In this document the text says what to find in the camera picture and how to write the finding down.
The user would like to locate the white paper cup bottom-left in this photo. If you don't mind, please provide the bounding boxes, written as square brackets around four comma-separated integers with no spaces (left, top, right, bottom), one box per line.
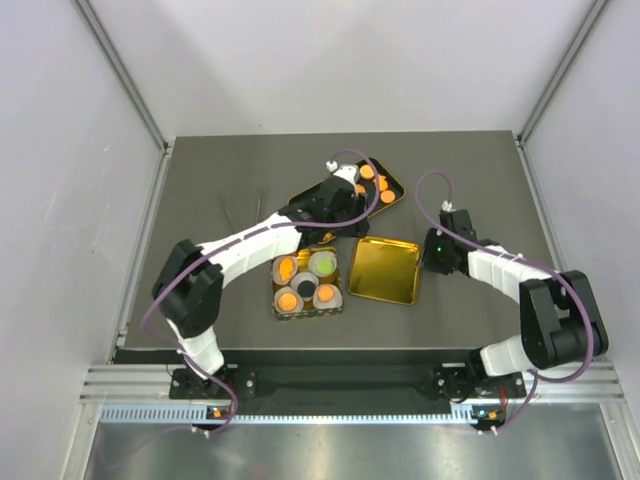
[274,287,304,314]

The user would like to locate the black sandwich cookie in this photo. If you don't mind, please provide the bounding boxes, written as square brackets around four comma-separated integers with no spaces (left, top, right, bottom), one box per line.
[296,280,317,301]

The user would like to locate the orange fish-shaped cookie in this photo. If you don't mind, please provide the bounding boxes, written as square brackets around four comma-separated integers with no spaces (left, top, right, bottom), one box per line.
[278,256,297,283]

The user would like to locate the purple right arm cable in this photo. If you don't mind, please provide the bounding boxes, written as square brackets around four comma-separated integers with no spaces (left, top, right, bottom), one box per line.
[413,172,596,435]

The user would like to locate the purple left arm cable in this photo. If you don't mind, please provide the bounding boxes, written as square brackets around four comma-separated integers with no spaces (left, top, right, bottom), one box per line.
[139,147,381,436]

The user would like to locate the gold tin lid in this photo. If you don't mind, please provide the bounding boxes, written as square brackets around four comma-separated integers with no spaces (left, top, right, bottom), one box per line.
[347,236,422,305]

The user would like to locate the green round cookie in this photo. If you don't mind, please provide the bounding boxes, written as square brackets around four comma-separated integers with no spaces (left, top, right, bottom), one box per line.
[316,258,335,276]

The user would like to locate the orange round cookie top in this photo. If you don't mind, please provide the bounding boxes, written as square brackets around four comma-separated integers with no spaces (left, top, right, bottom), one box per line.
[360,164,375,180]

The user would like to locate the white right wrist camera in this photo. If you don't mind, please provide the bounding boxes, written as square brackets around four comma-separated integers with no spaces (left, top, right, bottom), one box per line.
[440,200,455,212]

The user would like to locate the white paper cup centre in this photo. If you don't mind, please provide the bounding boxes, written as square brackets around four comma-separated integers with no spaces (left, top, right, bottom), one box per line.
[290,272,319,301]

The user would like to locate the black gold-rimmed cookie tray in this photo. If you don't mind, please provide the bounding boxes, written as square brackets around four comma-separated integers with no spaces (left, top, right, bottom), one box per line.
[278,158,404,248]

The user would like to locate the white paper cup bottom-right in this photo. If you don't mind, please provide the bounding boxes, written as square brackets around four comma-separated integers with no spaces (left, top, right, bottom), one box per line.
[312,284,343,309]

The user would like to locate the square green cookie tin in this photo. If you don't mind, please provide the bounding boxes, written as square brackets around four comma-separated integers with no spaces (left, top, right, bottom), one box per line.
[271,247,345,321]

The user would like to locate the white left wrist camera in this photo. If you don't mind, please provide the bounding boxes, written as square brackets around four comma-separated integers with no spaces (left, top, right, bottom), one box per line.
[325,160,360,187]

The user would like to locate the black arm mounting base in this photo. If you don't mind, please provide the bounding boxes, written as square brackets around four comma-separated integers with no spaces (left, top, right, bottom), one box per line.
[169,349,526,415]

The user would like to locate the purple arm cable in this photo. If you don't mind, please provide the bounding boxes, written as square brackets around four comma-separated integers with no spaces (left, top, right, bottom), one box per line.
[413,172,596,435]
[139,147,381,436]

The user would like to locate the aluminium slotted cable rail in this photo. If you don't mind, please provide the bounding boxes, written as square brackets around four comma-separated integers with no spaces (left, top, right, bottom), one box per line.
[100,404,502,425]

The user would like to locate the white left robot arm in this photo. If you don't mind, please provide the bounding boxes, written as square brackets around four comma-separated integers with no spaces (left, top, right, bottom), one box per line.
[152,165,370,397]

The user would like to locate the orange round cookie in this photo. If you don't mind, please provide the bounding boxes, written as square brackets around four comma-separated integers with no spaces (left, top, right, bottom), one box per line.
[360,164,375,180]
[317,284,335,303]
[277,292,298,312]

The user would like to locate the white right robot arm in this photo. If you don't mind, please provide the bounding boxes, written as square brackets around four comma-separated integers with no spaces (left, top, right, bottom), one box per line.
[422,201,609,396]

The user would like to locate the white paper cup top-left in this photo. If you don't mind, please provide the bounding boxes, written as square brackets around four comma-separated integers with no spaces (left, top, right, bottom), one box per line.
[272,255,299,286]

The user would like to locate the orange round cookie right edge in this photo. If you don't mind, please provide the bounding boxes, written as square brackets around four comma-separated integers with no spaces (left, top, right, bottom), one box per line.
[380,190,396,204]

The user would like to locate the white paper cup top-right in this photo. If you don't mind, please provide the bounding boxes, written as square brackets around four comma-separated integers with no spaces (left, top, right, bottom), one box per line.
[307,251,337,278]

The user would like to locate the clear plastic tweezers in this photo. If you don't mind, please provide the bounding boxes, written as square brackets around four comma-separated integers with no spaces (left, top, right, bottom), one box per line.
[216,183,269,234]

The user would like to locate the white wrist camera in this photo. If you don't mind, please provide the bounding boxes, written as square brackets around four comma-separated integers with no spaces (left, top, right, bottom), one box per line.
[325,160,360,187]
[440,200,455,212]

